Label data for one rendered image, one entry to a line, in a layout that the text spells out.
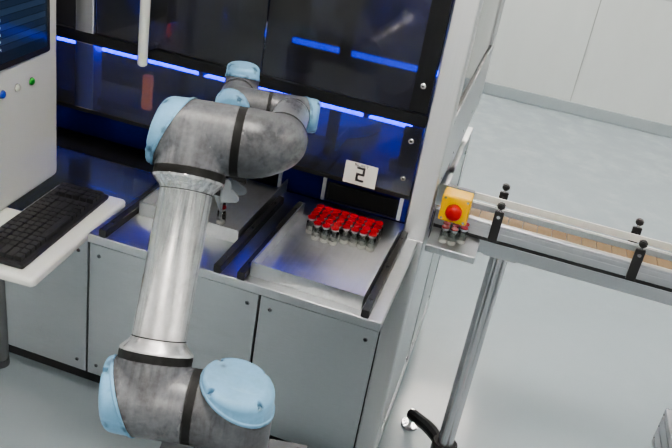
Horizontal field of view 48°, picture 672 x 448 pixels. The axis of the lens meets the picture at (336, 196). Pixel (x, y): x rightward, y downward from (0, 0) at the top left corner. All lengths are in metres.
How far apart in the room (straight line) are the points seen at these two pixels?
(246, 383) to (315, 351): 1.03
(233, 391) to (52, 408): 1.55
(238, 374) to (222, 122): 0.39
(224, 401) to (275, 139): 0.41
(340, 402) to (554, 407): 1.02
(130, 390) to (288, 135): 0.46
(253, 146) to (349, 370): 1.15
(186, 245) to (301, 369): 1.13
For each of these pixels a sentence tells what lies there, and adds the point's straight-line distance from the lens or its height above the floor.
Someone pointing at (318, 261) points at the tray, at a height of 0.88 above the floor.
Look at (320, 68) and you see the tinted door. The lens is 1.89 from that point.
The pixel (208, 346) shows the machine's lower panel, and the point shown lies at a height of 0.35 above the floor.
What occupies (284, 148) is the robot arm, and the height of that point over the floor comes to 1.32.
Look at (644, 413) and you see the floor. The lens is 3.22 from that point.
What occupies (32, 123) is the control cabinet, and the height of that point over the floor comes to 1.00.
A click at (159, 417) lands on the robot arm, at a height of 0.97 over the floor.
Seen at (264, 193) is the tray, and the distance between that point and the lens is 2.06.
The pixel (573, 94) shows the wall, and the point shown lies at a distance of 6.55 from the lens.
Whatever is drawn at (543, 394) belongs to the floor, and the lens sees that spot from 3.09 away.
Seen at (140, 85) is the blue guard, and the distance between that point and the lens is 2.10.
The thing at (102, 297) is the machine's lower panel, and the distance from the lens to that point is 2.46.
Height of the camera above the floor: 1.79
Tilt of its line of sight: 25 degrees down
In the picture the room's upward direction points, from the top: 10 degrees clockwise
